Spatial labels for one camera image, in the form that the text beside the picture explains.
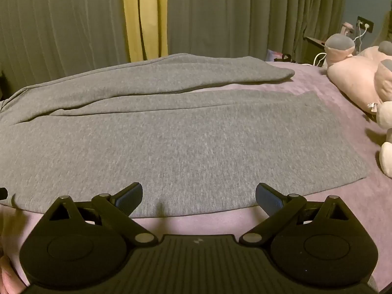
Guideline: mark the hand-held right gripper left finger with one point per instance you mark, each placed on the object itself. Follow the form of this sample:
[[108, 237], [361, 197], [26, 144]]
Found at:
[[131, 197]]

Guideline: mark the grey curtain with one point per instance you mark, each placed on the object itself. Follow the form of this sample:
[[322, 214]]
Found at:
[[229, 15], [61, 21]]

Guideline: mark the small bluish bag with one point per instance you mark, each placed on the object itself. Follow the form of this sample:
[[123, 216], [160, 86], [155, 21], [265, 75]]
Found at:
[[278, 55]]

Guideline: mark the pink plush toy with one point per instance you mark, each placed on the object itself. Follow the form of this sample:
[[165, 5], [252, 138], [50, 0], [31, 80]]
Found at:
[[352, 70]]

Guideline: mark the grey pants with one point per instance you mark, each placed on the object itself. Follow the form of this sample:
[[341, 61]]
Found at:
[[183, 144]]

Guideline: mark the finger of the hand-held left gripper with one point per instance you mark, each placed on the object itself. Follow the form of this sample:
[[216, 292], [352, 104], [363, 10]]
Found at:
[[3, 194]]

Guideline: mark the black wall socket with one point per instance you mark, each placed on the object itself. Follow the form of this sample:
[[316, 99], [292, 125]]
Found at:
[[366, 24]]

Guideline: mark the cream plush toy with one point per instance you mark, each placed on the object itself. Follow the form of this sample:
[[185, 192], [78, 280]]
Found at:
[[386, 147]]

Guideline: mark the dark box with clutter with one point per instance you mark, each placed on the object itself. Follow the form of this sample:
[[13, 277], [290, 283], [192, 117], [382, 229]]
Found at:
[[315, 49]]

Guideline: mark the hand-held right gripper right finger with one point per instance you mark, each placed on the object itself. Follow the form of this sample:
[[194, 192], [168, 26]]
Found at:
[[270, 198]]

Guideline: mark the yellow curtain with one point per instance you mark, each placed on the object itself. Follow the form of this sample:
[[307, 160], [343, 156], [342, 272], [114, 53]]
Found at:
[[144, 15]]

